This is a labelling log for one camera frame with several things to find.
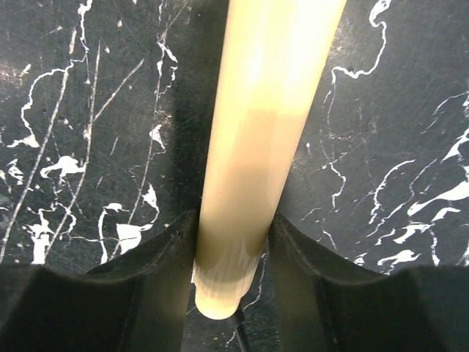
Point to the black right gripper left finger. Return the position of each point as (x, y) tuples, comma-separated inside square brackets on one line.
[(135, 302)]

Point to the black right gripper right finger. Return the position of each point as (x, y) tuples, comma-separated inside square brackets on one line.
[(327, 303)]

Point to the yellow microphone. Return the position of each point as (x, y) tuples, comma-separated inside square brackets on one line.
[(273, 56)]

